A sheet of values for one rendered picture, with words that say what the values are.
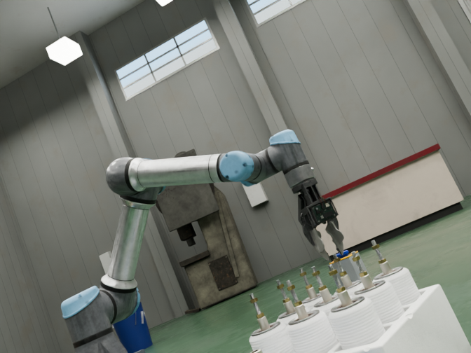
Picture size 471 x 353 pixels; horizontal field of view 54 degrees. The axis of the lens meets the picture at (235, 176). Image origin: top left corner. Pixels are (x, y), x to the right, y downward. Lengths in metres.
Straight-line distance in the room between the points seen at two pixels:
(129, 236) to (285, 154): 0.56
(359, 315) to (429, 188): 5.07
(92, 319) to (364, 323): 0.79
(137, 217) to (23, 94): 10.20
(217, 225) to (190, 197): 0.67
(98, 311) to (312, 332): 0.67
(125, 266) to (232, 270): 6.29
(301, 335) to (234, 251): 6.74
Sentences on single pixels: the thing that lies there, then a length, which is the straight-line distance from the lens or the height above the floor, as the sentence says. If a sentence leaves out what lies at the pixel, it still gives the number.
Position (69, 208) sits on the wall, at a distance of 10.51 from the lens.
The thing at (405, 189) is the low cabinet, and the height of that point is 0.47.
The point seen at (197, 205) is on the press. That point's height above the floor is 1.58.
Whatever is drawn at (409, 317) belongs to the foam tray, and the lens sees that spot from 1.09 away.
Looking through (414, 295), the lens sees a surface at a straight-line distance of 1.22.
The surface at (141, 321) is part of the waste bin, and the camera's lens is 5.57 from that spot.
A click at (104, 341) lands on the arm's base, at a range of 1.46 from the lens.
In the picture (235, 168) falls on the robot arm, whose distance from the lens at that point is 1.15.
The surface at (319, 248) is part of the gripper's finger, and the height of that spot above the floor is 0.37.
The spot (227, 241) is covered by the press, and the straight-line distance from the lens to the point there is 7.76.
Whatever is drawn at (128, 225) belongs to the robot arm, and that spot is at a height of 0.66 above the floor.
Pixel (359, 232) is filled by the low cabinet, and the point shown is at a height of 0.22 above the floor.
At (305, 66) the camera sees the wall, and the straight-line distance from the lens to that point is 8.99.
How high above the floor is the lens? 0.41
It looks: 10 degrees up
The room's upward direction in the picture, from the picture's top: 23 degrees counter-clockwise
